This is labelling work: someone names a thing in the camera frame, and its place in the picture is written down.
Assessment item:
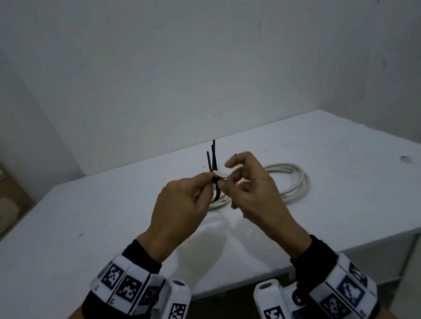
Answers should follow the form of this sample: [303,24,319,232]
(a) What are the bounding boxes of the person's right hand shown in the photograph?
[212,149,320,261]

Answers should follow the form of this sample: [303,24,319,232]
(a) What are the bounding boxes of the person's left hand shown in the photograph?
[134,166,218,268]

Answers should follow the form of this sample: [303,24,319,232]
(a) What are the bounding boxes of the person's left forearm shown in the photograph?
[62,302,92,319]

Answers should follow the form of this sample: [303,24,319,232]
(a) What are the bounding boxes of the black left wrist sleeve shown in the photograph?
[81,235,174,319]

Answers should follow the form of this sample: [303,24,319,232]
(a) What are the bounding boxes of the black wrist sleeve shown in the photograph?
[81,235,174,319]
[286,233,341,305]

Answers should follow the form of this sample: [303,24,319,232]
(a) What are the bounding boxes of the black right wrist sleeve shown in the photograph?
[286,233,341,305]

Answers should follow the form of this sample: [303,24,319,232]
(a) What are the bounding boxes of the white marker band left wrist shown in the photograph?
[87,252,168,319]

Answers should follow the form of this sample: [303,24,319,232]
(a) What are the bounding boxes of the white marker band wrist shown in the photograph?
[307,250,385,319]
[87,252,168,319]

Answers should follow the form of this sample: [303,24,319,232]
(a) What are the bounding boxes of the white marker band right wrist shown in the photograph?
[307,250,385,319]

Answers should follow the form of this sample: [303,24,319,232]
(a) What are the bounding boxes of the white coiled cable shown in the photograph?
[206,156,312,220]

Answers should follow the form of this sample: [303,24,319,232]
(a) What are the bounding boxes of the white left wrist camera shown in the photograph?
[160,278,194,319]

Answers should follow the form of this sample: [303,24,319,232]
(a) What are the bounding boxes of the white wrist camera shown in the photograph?
[251,278,310,319]
[160,278,194,319]

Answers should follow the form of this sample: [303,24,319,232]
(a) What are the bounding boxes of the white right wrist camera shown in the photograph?
[251,278,310,319]

